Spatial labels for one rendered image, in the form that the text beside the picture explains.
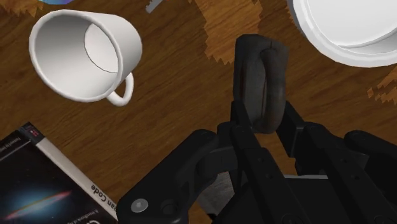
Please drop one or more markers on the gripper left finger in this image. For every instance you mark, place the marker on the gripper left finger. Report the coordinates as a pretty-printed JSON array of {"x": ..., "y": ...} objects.
[{"x": 173, "y": 183}]

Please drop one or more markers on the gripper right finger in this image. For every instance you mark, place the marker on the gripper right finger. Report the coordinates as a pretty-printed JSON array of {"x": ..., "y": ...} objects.
[{"x": 350, "y": 161}]

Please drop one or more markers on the dark grey rounded object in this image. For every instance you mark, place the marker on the dark grey rounded object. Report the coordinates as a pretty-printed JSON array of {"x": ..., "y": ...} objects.
[{"x": 259, "y": 83}]

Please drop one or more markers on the white plate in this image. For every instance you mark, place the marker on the white plate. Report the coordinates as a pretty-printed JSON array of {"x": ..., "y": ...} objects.
[{"x": 347, "y": 28}]

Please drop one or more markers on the black book with galaxy cover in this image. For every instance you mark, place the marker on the black book with galaxy cover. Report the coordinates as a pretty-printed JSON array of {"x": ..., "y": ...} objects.
[{"x": 37, "y": 183}]

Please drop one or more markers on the white mug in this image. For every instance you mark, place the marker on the white mug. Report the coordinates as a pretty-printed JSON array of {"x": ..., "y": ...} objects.
[{"x": 77, "y": 56}]

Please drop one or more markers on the small grey serrated object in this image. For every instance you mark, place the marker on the small grey serrated object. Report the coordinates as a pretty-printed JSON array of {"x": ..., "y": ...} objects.
[{"x": 153, "y": 6}]

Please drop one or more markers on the blue round object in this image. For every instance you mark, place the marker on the blue round object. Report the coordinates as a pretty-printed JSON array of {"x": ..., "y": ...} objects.
[{"x": 55, "y": 1}]

